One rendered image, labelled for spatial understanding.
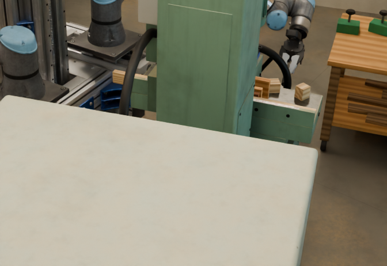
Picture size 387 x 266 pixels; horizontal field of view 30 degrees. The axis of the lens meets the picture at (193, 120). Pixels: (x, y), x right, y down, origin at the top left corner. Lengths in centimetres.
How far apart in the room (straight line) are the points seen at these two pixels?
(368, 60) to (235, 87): 175
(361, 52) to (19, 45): 178
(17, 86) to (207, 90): 84
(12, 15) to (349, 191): 178
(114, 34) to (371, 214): 143
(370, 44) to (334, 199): 79
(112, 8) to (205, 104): 101
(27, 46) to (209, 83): 79
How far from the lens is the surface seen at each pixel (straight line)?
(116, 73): 239
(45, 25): 262
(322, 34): 492
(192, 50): 179
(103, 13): 277
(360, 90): 396
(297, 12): 281
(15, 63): 243
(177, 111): 189
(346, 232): 328
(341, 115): 371
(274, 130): 228
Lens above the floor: 212
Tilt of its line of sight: 33 degrees down
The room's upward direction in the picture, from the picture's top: 3 degrees clockwise
